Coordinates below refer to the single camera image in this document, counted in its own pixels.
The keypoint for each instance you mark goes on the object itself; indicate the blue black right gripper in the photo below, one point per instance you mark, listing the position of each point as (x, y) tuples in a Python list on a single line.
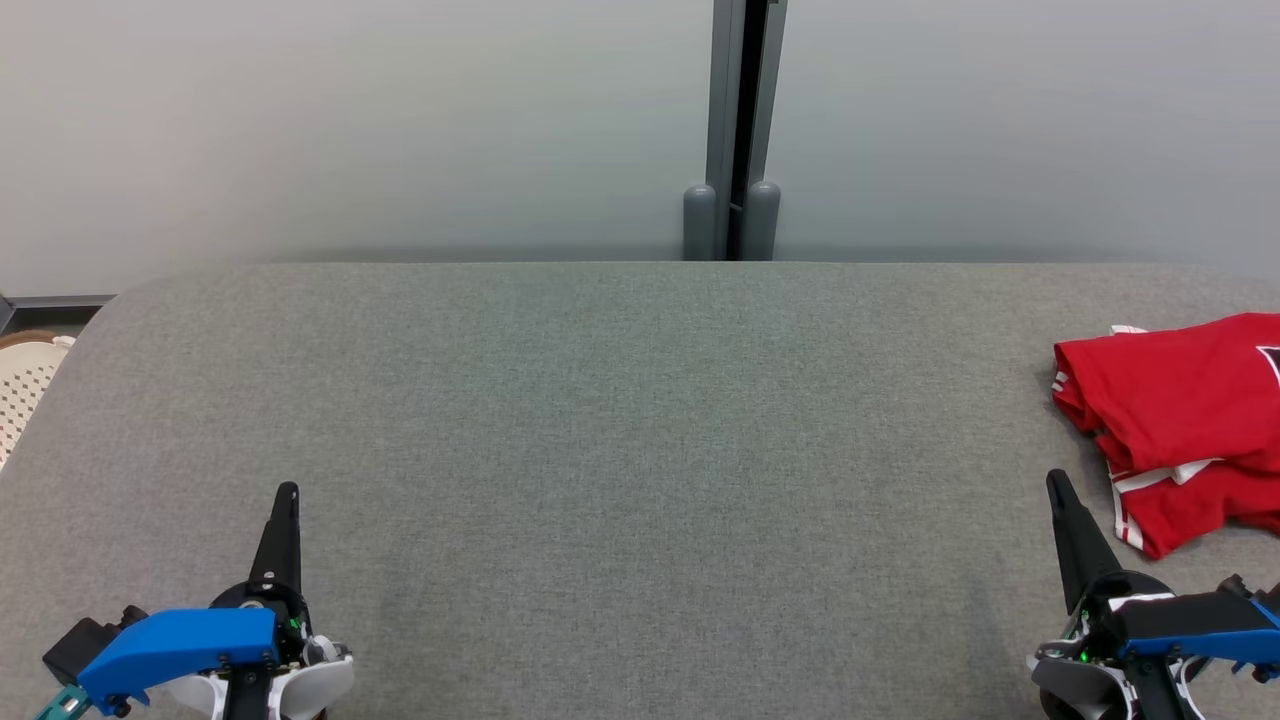
[(1190, 625)]

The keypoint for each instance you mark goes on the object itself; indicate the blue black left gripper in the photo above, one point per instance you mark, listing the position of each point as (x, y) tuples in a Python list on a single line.
[(180, 645)]

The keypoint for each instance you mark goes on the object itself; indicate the red garment with white stripe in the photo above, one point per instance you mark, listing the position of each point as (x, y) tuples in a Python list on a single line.
[(1180, 512)]

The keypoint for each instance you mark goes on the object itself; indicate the red shirt with white sleeves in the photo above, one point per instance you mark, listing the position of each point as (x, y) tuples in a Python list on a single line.
[(1170, 395)]

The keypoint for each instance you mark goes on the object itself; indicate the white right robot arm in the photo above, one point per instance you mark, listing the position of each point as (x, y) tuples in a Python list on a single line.
[(1075, 685)]

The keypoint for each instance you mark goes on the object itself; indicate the cream perforated laundry basket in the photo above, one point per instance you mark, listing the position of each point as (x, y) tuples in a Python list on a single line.
[(20, 390)]

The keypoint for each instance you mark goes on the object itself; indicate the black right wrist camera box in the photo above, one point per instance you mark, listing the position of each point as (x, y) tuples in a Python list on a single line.
[(1240, 588)]

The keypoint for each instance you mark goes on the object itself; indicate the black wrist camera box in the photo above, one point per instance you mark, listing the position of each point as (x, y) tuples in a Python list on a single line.
[(75, 645), (1240, 588)]

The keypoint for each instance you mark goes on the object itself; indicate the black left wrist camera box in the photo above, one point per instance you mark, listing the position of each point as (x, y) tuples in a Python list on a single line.
[(75, 645)]

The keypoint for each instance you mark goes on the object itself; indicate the grey rounded post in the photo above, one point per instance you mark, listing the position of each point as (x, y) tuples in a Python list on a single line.
[(762, 225), (700, 225)]

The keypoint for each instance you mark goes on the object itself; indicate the grey vertical door frame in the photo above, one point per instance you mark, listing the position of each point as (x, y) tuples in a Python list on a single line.
[(725, 80)]

